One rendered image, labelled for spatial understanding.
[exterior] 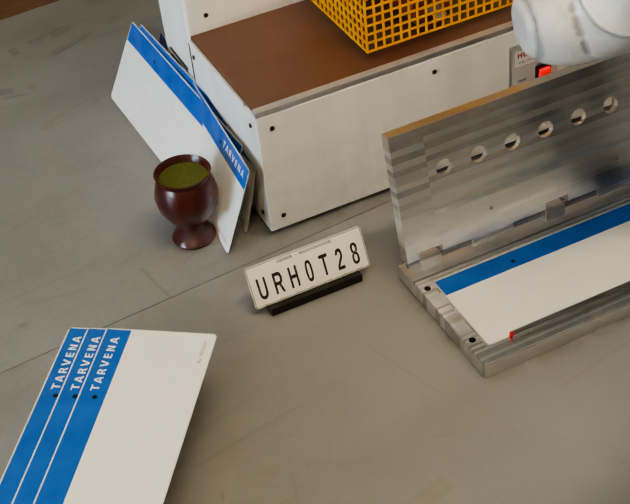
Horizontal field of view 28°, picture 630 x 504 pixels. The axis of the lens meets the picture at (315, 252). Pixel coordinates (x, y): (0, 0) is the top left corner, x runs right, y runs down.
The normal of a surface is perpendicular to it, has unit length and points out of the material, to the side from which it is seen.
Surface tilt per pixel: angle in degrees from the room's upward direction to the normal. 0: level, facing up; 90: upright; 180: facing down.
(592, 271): 0
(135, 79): 63
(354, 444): 0
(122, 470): 0
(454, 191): 78
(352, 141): 90
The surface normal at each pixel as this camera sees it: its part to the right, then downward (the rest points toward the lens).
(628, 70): 0.41, 0.39
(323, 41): -0.09, -0.76
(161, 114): -0.82, -0.02
